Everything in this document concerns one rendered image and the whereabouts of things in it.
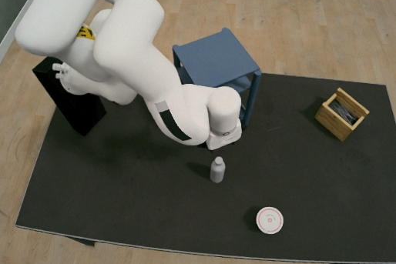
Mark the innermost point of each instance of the white yogurt cup with pink stripe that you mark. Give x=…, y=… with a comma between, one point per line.
x=269, y=220

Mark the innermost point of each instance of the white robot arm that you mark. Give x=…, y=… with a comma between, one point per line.
x=123, y=48

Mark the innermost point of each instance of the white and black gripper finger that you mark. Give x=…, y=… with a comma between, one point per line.
x=243, y=127
x=203, y=145

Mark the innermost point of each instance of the blue shelving unit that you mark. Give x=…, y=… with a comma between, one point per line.
x=218, y=60

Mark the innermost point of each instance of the small wooden crate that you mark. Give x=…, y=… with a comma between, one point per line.
x=349, y=110

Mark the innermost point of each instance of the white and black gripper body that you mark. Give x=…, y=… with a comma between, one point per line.
x=215, y=141

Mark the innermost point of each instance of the grey bottle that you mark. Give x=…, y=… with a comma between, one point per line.
x=216, y=173

